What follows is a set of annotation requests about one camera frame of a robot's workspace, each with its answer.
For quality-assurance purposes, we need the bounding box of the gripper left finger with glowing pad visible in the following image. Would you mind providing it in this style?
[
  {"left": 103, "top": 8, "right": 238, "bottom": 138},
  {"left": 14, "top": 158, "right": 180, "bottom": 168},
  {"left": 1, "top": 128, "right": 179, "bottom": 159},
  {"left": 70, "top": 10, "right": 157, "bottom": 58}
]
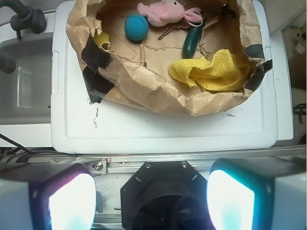
[{"left": 0, "top": 163, "right": 96, "bottom": 230}]

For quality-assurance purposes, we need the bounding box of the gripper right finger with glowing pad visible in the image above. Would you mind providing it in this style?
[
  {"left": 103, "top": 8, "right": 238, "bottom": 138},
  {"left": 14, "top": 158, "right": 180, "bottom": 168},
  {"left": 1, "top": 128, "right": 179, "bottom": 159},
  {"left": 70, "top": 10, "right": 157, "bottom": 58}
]
[{"left": 207, "top": 157, "right": 307, "bottom": 230}]

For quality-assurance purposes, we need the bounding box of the yellow terry cloth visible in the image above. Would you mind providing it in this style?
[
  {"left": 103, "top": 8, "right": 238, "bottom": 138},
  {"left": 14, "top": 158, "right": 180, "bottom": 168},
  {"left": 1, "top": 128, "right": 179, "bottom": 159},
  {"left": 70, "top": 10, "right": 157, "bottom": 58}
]
[{"left": 168, "top": 49, "right": 250, "bottom": 92}]

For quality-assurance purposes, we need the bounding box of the white plastic bin lid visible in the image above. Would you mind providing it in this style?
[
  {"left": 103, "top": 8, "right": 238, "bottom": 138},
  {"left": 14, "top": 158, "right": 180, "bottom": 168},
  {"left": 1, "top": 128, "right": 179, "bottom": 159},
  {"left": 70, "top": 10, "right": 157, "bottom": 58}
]
[{"left": 51, "top": 1, "right": 278, "bottom": 154}]

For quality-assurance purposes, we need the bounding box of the clear plastic sink basin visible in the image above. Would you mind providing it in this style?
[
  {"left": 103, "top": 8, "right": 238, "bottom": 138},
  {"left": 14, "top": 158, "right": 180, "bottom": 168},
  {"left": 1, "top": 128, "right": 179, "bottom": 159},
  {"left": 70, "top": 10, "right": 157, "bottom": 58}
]
[{"left": 0, "top": 33, "right": 53, "bottom": 125}]

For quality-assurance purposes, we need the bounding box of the crumpled brown paper bag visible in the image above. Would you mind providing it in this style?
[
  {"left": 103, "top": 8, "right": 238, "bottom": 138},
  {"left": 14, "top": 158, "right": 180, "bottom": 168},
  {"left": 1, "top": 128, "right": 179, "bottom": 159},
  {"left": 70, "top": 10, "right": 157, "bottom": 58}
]
[{"left": 66, "top": 0, "right": 272, "bottom": 116}]

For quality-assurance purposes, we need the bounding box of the dark green toy cucumber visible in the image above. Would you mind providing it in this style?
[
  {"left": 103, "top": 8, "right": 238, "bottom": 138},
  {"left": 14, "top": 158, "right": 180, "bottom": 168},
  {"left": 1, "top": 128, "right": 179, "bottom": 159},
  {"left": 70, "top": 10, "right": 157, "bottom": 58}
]
[{"left": 182, "top": 23, "right": 205, "bottom": 58}]

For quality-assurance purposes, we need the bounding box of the small yellow sponge piece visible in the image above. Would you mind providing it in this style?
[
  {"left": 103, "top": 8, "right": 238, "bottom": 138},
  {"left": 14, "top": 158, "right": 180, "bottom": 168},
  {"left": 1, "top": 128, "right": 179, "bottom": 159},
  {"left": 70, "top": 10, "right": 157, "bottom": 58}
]
[{"left": 93, "top": 32, "right": 110, "bottom": 50}]

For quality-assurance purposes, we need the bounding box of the grey toy sink faucet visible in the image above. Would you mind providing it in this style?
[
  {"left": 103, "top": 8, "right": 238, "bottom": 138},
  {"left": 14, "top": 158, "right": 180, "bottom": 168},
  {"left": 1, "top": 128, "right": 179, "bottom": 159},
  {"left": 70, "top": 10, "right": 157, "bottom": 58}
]
[{"left": 0, "top": 0, "right": 47, "bottom": 41}]

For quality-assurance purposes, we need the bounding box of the pink plush bunny toy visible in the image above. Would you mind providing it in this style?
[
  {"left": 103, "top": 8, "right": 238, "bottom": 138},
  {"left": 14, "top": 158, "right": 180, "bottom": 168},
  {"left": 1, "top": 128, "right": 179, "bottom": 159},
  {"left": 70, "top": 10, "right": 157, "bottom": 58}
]
[{"left": 137, "top": 0, "right": 203, "bottom": 27}]

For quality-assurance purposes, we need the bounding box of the blue dimpled ball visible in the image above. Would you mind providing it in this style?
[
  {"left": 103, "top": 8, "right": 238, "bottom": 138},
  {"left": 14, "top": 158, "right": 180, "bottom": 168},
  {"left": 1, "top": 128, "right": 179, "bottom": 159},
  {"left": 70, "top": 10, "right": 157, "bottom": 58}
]
[{"left": 124, "top": 14, "right": 149, "bottom": 42}]

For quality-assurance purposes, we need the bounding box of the black cables bundle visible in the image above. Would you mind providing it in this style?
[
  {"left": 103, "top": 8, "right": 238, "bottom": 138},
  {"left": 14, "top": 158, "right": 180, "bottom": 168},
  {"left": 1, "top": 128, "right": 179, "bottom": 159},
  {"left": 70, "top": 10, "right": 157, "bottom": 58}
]
[{"left": 0, "top": 133, "right": 57, "bottom": 166}]

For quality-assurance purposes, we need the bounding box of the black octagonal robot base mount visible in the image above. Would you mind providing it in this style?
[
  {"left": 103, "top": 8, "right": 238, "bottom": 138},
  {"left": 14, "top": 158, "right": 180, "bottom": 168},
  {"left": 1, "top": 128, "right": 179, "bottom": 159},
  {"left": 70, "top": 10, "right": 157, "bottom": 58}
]
[{"left": 120, "top": 161, "right": 214, "bottom": 230}]

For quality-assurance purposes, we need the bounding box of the aluminium frame rail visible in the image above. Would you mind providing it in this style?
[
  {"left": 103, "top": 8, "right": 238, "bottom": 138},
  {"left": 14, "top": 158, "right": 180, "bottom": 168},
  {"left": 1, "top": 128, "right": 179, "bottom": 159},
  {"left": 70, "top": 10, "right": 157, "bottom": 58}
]
[{"left": 49, "top": 146, "right": 307, "bottom": 175}]

